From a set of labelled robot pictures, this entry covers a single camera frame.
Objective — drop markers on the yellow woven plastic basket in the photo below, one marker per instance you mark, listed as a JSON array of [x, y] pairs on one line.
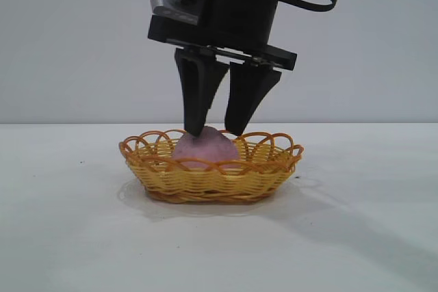
[[212, 182]]

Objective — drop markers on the pink peach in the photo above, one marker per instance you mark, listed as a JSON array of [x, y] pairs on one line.
[[205, 150]]

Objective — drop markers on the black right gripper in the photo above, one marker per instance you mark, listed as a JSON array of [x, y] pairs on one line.
[[239, 15]]

